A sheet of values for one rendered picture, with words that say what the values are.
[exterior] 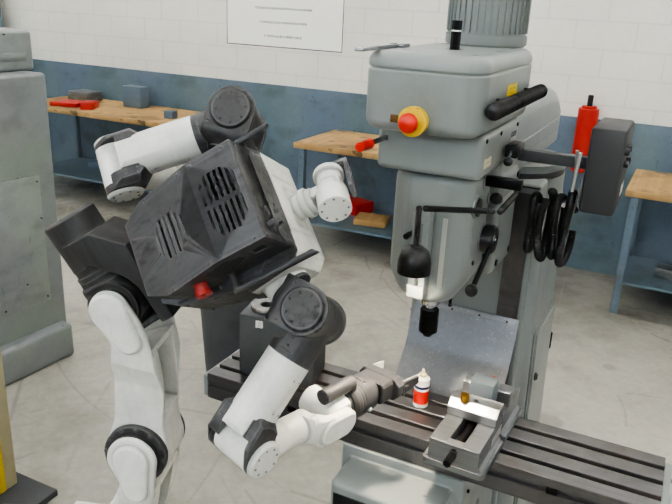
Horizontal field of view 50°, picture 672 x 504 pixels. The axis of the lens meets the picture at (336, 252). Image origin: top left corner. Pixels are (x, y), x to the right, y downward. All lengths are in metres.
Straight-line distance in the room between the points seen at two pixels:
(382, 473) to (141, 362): 0.70
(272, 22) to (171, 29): 1.14
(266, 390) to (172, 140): 0.54
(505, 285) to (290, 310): 0.98
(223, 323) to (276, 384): 2.36
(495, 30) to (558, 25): 4.07
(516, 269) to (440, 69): 0.83
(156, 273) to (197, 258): 0.11
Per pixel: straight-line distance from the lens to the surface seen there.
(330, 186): 1.39
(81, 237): 1.53
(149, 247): 1.40
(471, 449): 1.72
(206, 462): 3.41
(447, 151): 1.57
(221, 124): 1.44
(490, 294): 2.17
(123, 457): 1.69
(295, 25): 6.66
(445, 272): 1.68
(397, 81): 1.49
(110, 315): 1.54
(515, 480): 1.85
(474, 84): 1.45
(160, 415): 1.65
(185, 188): 1.34
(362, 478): 1.89
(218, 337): 3.75
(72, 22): 8.29
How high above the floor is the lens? 1.99
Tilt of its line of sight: 20 degrees down
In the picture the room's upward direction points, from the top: 3 degrees clockwise
